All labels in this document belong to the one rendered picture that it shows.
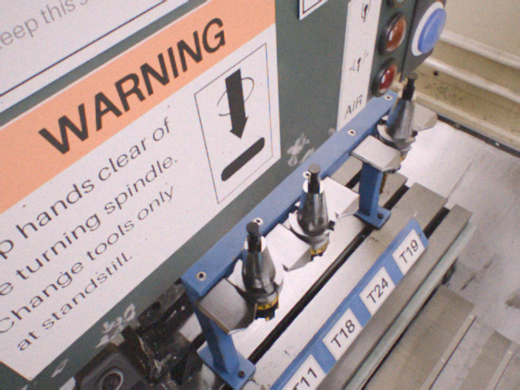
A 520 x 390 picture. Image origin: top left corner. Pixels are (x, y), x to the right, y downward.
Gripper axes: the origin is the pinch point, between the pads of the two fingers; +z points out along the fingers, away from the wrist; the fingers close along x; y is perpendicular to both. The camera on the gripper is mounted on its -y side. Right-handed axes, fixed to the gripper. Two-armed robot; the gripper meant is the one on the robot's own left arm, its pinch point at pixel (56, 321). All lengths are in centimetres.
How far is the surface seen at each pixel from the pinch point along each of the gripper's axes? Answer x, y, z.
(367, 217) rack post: 57, 34, -9
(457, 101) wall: 101, 33, -7
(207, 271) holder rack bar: 16.5, 2.6, -7.5
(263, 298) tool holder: 19.0, 4.4, -14.7
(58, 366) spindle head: -0.3, -30.5, -22.3
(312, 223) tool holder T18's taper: 30.1, 1.2, -13.6
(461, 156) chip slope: 94, 42, -14
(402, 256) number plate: 52, 31, -20
